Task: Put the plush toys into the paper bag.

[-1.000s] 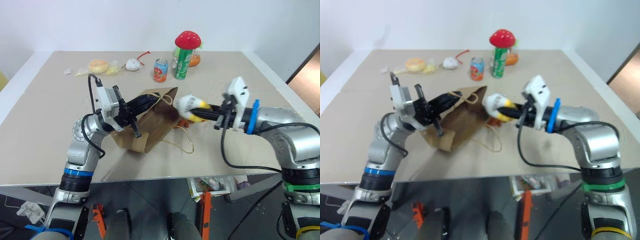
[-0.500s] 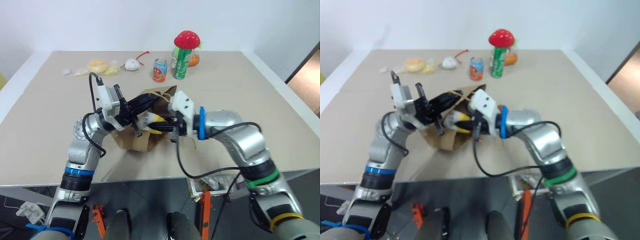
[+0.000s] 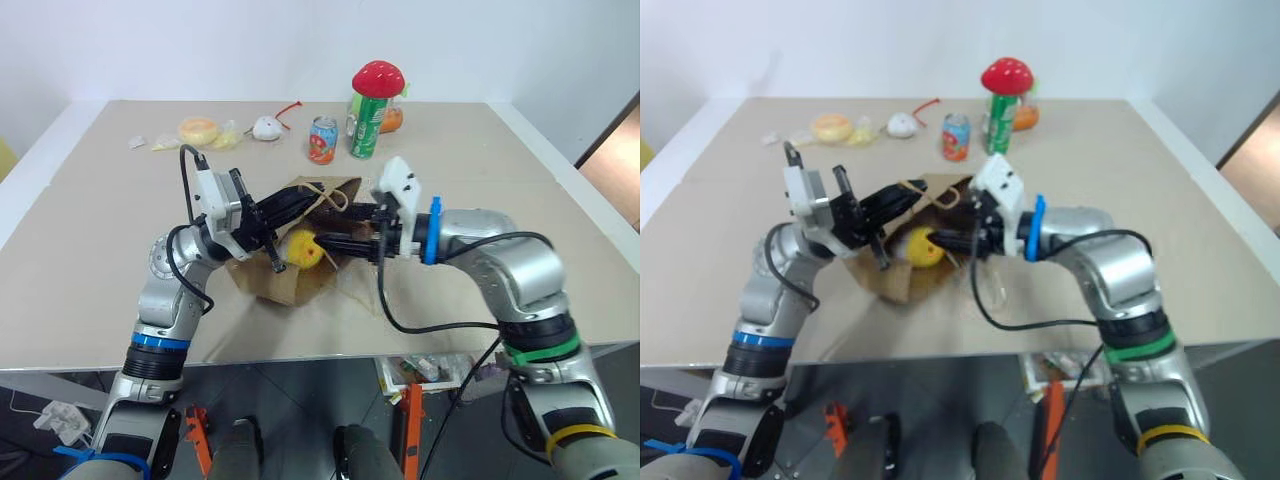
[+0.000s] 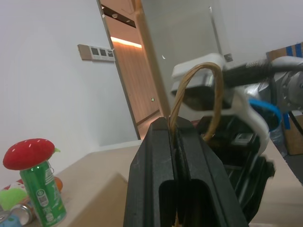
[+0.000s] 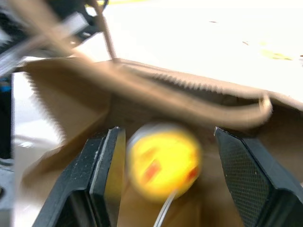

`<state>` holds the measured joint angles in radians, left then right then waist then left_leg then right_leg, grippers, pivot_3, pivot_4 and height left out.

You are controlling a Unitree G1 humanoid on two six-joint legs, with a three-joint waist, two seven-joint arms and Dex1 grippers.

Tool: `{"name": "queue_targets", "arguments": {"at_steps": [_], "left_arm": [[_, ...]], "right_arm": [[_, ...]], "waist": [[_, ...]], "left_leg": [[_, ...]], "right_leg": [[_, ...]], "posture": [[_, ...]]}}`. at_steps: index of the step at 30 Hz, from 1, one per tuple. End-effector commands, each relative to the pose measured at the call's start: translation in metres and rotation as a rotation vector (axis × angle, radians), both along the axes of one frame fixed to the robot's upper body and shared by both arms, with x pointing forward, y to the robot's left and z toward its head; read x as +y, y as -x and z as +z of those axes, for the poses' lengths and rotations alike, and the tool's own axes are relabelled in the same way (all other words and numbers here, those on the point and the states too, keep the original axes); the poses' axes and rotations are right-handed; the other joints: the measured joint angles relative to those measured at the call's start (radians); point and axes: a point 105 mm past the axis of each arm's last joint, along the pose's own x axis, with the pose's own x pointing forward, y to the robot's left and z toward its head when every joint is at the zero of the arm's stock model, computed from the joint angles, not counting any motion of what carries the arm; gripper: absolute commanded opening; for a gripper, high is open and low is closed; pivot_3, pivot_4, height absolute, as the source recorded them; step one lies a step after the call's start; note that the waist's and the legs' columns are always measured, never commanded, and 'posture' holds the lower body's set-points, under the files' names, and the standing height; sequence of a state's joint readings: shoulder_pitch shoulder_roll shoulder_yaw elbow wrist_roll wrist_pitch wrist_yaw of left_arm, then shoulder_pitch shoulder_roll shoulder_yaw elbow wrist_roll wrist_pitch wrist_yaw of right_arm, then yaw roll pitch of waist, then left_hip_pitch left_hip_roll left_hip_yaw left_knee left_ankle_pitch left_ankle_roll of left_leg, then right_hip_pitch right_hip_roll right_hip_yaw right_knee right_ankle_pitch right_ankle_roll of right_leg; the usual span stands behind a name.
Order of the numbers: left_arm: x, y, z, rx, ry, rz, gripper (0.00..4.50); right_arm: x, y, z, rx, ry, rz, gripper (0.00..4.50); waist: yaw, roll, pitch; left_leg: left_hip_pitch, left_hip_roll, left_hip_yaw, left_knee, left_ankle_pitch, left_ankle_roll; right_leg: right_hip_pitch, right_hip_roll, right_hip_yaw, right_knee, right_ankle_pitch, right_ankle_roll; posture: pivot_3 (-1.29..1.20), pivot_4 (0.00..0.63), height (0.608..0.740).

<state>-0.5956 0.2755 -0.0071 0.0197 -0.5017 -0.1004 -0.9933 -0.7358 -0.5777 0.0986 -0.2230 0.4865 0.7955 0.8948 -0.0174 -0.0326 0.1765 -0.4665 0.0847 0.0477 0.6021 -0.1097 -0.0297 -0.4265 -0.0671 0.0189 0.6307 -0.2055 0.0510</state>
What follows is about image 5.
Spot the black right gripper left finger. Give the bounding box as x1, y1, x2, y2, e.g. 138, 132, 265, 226
32, 127, 126, 227

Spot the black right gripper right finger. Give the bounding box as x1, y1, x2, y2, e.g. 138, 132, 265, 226
214, 126, 303, 227

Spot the brown paper bag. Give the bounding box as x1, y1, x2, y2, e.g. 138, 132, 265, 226
6, 0, 303, 227

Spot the yellow round plush toy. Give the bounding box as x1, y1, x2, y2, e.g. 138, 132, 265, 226
126, 122, 204, 204

